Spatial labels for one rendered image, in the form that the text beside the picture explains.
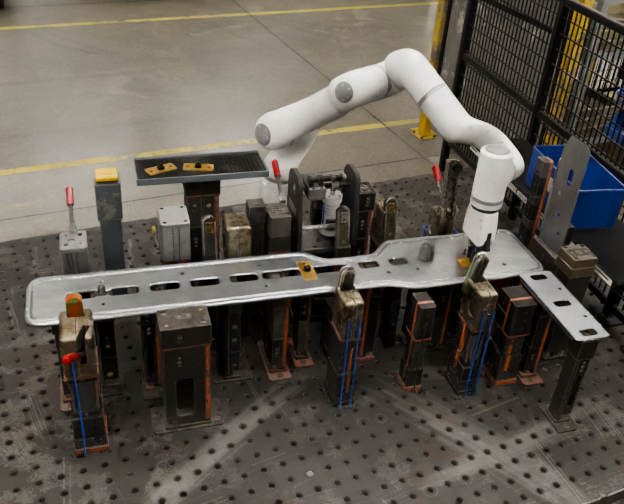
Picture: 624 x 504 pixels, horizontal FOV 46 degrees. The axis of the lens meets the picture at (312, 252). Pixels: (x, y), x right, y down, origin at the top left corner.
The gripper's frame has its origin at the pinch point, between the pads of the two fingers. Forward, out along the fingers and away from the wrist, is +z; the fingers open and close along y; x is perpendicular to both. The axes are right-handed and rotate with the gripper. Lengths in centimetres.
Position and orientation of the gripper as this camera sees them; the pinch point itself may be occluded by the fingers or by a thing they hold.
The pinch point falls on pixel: (474, 253)
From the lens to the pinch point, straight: 210.0
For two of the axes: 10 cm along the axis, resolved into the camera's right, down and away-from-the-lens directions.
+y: 2.7, 5.4, -7.9
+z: -0.6, 8.3, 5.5
